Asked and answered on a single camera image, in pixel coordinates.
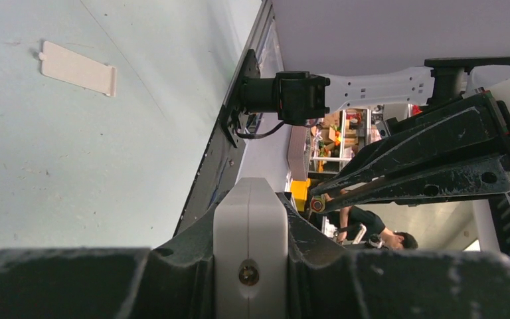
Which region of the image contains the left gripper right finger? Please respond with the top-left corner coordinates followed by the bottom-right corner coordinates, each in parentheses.
top-left (278, 193), bottom-right (510, 318)

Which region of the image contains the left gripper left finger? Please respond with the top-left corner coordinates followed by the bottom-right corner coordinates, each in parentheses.
top-left (0, 205), bottom-right (215, 318)

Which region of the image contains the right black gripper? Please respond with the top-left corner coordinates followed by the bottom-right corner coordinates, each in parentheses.
top-left (311, 66), bottom-right (510, 213)

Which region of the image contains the white remote control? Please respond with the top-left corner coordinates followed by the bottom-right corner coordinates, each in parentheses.
top-left (213, 177), bottom-right (288, 318)

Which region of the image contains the white battery cover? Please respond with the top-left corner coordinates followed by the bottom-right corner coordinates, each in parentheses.
top-left (38, 41), bottom-right (117, 97)

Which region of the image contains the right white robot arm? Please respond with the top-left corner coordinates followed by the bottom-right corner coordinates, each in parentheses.
top-left (232, 56), bottom-right (510, 213)

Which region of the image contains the person in black shirt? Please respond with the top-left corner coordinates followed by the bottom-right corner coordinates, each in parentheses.
top-left (327, 205), bottom-right (418, 250)

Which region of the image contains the yellow box in background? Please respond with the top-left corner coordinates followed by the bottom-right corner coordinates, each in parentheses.
top-left (290, 179), bottom-right (311, 212)

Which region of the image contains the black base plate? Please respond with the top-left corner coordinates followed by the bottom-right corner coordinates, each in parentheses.
top-left (173, 49), bottom-right (260, 236)

